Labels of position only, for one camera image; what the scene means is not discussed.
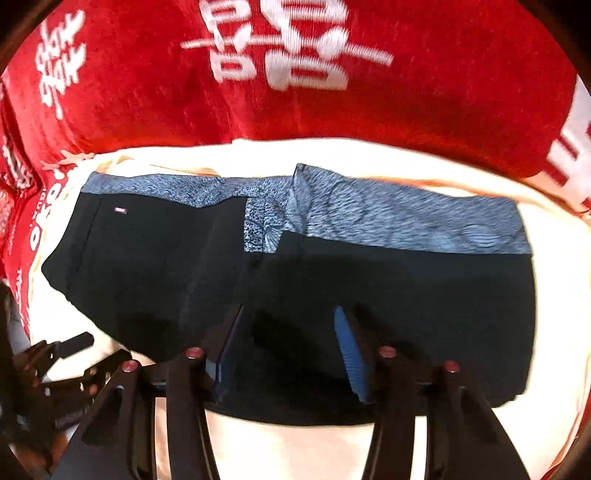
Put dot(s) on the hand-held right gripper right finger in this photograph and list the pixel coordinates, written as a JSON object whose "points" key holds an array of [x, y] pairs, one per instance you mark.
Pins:
{"points": [[351, 360]]}

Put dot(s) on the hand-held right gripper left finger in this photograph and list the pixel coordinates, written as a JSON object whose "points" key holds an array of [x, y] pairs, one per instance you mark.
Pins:
{"points": [[226, 369]]}

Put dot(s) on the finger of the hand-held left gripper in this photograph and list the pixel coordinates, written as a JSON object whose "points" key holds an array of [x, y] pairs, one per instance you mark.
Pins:
{"points": [[111, 362], [76, 344]]}

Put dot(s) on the black pants with blue stripes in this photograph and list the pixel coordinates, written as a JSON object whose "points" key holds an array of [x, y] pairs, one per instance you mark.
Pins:
{"points": [[415, 300]]}

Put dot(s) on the cream cloth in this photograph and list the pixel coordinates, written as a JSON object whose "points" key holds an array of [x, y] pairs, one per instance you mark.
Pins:
{"points": [[558, 300]]}

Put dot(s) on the red printed blanket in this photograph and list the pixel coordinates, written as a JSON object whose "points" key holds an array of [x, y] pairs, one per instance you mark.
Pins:
{"points": [[415, 92]]}

